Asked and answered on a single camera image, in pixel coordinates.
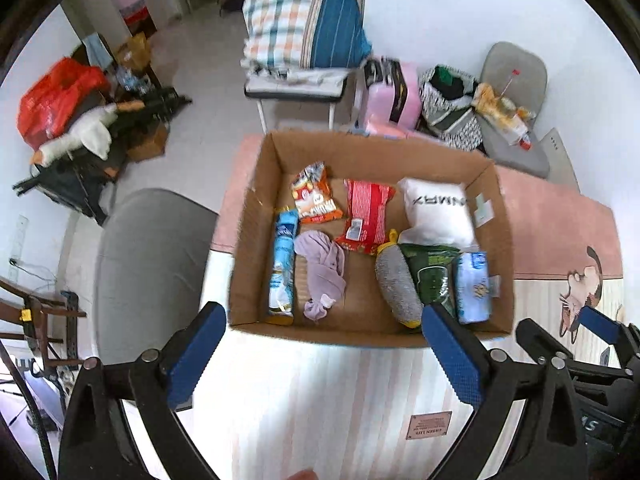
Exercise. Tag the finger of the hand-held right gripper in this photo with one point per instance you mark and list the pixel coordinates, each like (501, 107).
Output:
(602, 324)
(537, 342)

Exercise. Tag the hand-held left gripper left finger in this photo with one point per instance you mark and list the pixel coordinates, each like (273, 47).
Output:
(195, 355)

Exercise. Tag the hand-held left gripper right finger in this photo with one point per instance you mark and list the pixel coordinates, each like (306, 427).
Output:
(452, 355)

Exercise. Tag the light blue tissue pack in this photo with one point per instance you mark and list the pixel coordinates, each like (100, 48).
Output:
(472, 287)

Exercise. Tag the green packet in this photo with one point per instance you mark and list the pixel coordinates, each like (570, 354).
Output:
(435, 275)

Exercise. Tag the grey yellow scrubber sponge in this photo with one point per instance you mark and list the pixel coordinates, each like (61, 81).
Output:
(397, 280)

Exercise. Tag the blue white tube packet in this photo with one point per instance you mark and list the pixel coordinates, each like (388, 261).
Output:
(282, 265)

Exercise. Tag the white Anmira pouch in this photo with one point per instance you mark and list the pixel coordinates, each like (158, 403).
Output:
(437, 210)

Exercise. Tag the lavender cloth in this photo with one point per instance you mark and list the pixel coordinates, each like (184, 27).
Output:
(322, 270)

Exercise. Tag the red packet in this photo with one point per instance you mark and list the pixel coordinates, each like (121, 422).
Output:
(365, 215)

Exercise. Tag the orange snack packet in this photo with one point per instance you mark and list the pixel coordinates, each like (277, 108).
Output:
(315, 195)

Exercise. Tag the grey round-back chair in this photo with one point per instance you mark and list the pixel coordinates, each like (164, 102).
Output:
(150, 270)

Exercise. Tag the dark wooden chair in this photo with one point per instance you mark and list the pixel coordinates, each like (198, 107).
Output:
(45, 320)

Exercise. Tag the grey cushioned chair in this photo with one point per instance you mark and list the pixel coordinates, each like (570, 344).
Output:
(515, 157)

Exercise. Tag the small red-capped container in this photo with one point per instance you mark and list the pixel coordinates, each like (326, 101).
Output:
(524, 144)

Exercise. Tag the white wrapped packet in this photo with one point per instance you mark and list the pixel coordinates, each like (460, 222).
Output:
(507, 130)

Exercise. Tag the brown cardboard box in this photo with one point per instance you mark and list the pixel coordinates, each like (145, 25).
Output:
(149, 145)

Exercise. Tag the black folding cart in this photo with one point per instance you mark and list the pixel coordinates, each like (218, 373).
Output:
(70, 180)

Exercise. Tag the black white patterned bag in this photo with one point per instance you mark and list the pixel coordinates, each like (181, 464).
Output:
(450, 115)

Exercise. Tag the white goose plush toy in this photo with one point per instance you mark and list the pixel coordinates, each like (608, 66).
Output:
(87, 132)

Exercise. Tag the yellow plastic bag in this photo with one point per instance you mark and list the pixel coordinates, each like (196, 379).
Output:
(487, 100)

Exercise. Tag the clear plastic bottle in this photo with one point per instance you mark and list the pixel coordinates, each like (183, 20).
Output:
(509, 92)

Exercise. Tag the pink suitcase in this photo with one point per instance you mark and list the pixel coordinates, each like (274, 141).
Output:
(387, 97)

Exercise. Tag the white metal-leg chair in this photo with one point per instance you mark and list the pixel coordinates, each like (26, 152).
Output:
(295, 85)

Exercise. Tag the red plastic bag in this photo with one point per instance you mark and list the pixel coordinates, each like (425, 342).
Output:
(50, 105)

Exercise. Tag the yellow cardboard box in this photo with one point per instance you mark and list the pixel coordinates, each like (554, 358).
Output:
(134, 50)

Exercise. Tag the light blue cloth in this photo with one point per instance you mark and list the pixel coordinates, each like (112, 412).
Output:
(97, 52)

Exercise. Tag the plaid blue folded bedding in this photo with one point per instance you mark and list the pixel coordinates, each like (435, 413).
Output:
(305, 15)

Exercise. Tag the white wall panel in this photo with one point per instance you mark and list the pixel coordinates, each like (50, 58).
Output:
(562, 160)

